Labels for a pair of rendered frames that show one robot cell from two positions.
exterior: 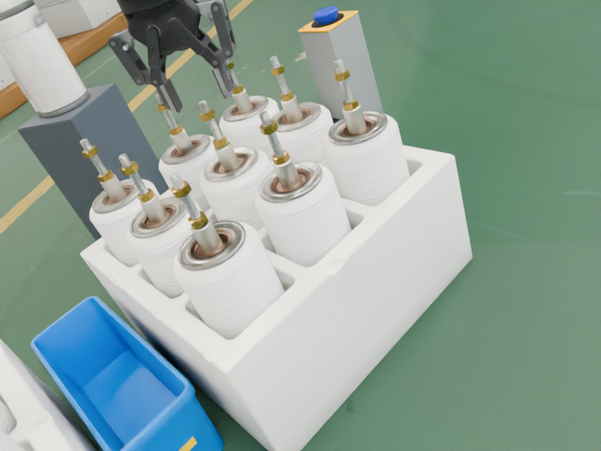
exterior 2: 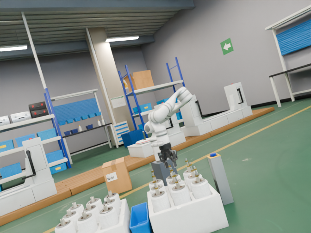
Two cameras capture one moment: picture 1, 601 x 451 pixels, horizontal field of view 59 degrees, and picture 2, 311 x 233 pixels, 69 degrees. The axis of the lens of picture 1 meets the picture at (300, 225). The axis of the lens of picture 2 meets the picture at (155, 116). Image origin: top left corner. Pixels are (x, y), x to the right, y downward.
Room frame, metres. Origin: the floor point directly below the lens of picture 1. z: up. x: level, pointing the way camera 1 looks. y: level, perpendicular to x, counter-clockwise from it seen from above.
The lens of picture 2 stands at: (-0.59, -0.57, 0.69)
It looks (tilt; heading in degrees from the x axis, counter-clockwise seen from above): 1 degrees down; 27
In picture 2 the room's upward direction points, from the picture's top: 16 degrees counter-clockwise
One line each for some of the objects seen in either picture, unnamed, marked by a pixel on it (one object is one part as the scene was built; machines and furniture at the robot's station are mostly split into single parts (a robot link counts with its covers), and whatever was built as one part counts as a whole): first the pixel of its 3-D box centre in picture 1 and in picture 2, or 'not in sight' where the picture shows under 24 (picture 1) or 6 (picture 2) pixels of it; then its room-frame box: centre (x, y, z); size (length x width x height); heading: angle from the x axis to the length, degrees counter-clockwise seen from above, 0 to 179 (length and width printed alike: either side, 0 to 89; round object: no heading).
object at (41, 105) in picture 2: not in sight; (37, 107); (2.98, 4.18, 1.57); 0.42 x 0.34 x 0.17; 57
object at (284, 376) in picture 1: (275, 255); (182, 206); (0.63, 0.05, 0.09); 0.39 x 0.39 x 0.18; 31
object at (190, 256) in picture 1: (212, 245); (158, 194); (0.47, 0.09, 0.25); 0.08 x 0.08 x 0.01
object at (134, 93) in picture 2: not in sight; (158, 97); (5.82, 2.44, 1.10); 1.89 x 0.64 x 2.20; 147
